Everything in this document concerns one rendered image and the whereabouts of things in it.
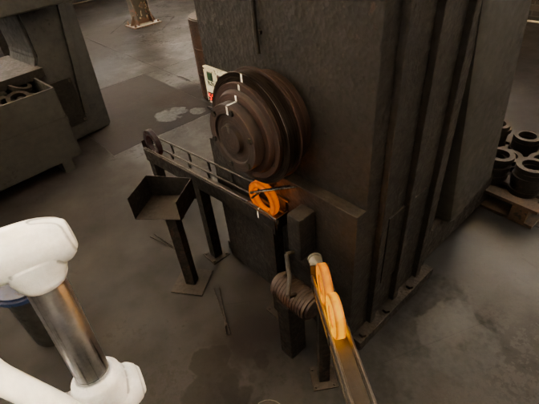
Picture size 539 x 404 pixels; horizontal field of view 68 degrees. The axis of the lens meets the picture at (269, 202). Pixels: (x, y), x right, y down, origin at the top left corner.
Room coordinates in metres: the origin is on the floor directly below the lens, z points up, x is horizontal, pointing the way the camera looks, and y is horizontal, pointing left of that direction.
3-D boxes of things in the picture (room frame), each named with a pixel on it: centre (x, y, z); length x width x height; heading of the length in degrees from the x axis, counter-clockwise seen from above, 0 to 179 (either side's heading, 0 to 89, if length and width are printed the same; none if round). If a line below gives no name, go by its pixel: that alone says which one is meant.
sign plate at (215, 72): (1.77, 0.16, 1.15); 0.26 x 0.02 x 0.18; 39
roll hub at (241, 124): (1.38, 0.11, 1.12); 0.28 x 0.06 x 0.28; 39
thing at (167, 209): (1.66, 0.55, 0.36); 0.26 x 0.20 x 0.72; 74
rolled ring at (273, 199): (1.44, 0.02, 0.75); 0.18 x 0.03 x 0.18; 38
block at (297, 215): (1.26, -0.13, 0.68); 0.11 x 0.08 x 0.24; 129
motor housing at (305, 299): (1.10, -0.07, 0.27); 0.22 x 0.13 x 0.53; 39
